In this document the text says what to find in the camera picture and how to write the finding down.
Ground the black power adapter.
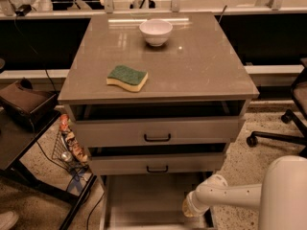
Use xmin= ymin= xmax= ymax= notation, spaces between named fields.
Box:
xmin=15 ymin=5 xmax=32 ymax=16

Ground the dark brown box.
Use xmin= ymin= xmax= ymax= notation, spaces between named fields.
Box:
xmin=0 ymin=79 xmax=58 ymax=131

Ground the white ceramic bowl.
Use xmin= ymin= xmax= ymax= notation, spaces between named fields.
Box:
xmin=139 ymin=19 xmax=173 ymax=47

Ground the grey drawer cabinet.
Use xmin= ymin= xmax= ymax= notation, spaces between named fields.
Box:
xmin=58 ymin=11 xmax=260 ymax=177

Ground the black side table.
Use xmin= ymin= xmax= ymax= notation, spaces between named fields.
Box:
xmin=0 ymin=110 xmax=96 ymax=230

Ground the wire basket with snacks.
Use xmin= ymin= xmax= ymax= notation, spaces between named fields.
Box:
xmin=52 ymin=114 xmax=88 ymax=172

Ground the white shoe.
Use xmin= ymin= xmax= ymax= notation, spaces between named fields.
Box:
xmin=0 ymin=211 xmax=19 ymax=230

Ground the grey middle drawer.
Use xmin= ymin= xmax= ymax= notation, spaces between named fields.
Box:
xmin=89 ymin=153 xmax=224 ymax=175

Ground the black office chair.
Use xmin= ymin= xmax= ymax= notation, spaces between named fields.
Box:
xmin=247 ymin=57 xmax=307 ymax=158

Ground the black floor cable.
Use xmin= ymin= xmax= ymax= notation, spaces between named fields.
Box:
xmin=84 ymin=193 xmax=106 ymax=230

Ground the green yellow sponge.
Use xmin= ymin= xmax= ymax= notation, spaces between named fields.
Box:
xmin=106 ymin=65 xmax=148 ymax=92

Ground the grey drawer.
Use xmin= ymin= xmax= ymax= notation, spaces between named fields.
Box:
xmin=100 ymin=172 xmax=217 ymax=230
xmin=73 ymin=117 xmax=245 ymax=148
xmin=89 ymin=153 xmax=224 ymax=175

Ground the grey bottom drawer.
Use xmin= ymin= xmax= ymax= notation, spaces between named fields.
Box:
xmin=100 ymin=172 xmax=217 ymax=230

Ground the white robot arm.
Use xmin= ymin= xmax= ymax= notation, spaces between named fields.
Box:
xmin=182 ymin=155 xmax=307 ymax=230

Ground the grey top drawer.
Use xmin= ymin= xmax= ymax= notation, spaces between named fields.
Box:
xmin=73 ymin=117 xmax=245 ymax=148

